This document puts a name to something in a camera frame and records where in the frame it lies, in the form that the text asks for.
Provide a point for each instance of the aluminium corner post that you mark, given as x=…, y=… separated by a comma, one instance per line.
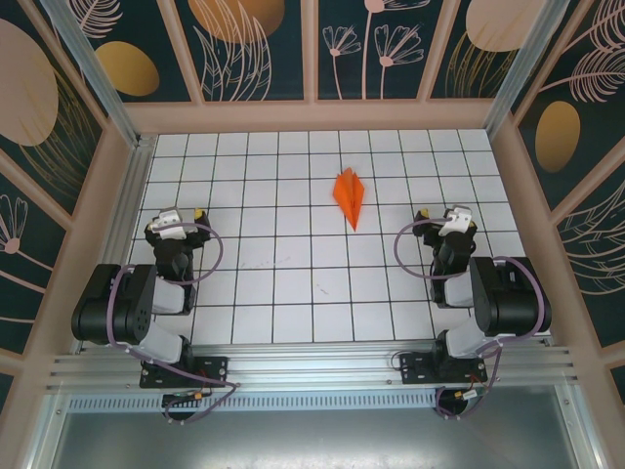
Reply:
x=93, y=73
x=525, y=63

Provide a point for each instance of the orange paper sheet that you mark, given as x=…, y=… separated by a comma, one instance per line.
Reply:
x=349, y=195

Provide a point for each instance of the aluminium side rail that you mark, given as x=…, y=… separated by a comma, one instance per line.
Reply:
x=117, y=244

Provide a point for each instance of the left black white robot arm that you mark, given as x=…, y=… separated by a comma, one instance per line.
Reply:
x=122, y=308

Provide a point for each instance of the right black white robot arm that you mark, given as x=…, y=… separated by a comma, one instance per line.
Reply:
x=512, y=303

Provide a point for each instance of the aluminium frame leg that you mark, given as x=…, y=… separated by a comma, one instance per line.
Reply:
x=48, y=435
x=579, y=435

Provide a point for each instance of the yellow power connector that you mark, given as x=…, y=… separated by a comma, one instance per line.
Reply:
x=197, y=396
x=460, y=394

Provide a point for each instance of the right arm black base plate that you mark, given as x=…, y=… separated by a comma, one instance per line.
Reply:
x=415, y=369

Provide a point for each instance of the grey metal sheet shelf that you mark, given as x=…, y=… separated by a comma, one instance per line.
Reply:
x=312, y=439

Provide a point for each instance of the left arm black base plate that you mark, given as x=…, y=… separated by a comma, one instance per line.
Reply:
x=215, y=371

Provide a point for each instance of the long aluminium mounting rail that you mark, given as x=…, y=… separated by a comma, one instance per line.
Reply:
x=312, y=366

